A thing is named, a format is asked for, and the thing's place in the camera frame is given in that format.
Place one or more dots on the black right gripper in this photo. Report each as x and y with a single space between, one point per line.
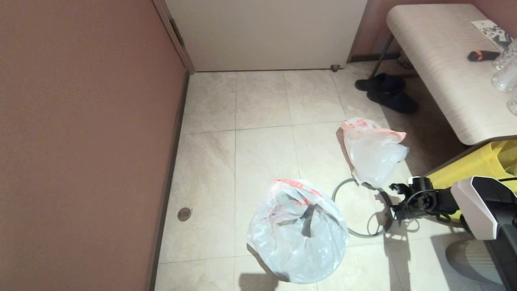
420 200

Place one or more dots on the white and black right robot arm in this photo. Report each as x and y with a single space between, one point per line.
472 206

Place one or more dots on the yellow fabric bag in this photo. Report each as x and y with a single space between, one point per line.
476 165

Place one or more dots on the beige ribbed round stool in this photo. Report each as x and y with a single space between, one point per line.
472 262

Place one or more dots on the dark blue slipper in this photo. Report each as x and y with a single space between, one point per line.
383 83
394 102

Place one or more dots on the light striped shoe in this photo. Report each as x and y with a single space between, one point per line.
404 62

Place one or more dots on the small metal door stop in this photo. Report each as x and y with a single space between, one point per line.
334 68

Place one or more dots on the beige wood-grain table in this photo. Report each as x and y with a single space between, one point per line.
444 60

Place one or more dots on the black-and-white printed paper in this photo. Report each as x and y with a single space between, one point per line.
493 34

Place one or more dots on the round metal floor drain cover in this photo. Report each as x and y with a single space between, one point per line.
184 214

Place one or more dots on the white door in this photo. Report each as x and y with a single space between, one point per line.
262 32

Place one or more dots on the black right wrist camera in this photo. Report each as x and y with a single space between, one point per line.
398 188

